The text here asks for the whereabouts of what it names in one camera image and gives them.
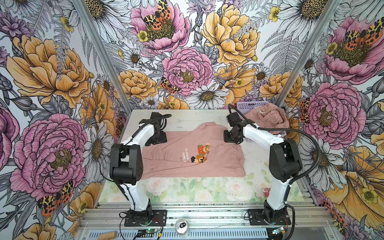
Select silver drink can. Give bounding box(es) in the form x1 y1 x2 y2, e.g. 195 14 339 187
175 219 190 238

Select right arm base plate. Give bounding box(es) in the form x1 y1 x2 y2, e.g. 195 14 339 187
246 209 292 226

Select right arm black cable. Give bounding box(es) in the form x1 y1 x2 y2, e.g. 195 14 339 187
227 103 322 240

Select white perforated cable duct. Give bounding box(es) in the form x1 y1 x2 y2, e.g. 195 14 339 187
86 227 268 240

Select aluminium frame rail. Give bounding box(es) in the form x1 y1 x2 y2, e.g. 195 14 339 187
80 203 333 230

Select wooden block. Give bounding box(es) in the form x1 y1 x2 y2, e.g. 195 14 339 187
97 231 118 240

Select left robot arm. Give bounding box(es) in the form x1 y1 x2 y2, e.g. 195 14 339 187
110 112 172 224

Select pink garment in basket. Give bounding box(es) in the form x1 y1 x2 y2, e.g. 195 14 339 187
245 103 290 129

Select small pink red toy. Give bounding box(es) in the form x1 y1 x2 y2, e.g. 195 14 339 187
262 188 271 198

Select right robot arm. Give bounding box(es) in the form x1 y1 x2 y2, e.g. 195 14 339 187
224 113 303 224

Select pink printed t-shirt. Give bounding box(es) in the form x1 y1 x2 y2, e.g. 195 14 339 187
142 122 246 179

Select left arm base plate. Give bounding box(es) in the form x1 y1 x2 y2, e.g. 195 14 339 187
124 210 168 227

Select lavender plastic laundry basket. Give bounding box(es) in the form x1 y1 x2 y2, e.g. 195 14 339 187
236 100 286 142

